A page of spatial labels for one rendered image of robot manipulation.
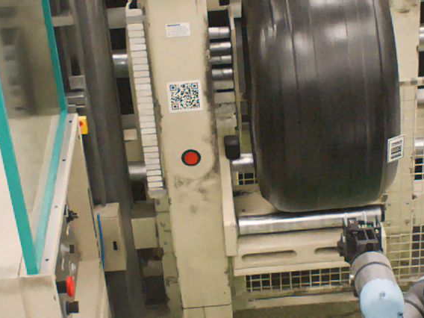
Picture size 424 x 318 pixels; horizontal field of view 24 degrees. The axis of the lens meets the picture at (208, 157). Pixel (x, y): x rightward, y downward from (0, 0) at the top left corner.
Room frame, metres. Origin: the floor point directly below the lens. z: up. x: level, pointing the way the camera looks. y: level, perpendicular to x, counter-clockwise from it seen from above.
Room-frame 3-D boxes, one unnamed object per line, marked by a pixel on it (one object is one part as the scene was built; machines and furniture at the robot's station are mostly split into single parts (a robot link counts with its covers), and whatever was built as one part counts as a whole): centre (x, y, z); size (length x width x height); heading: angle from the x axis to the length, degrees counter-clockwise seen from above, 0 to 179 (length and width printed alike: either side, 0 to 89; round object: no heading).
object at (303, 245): (1.88, -0.21, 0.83); 0.36 x 0.09 x 0.06; 89
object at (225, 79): (2.41, 0.00, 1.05); 0.20 x 0.15 x 0.30; 89
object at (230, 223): (2.02, -0.04, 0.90); 0.40 x 0.03 x 0.10; 179
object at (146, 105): (1.98, 0.12, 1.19); 0.05 x 0.04 x 0.48; 179
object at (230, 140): (2.13, -0.06, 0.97); 0.05 x 0.04 x 0.05; 179
